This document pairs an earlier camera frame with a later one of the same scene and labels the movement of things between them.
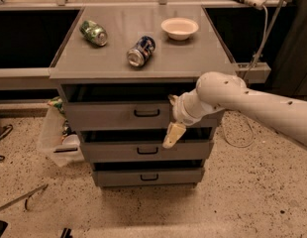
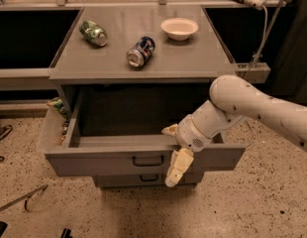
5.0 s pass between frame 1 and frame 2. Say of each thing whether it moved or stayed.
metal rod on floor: stayed
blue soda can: stayed
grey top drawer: moved
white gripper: moved
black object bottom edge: stayed
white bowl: stayed
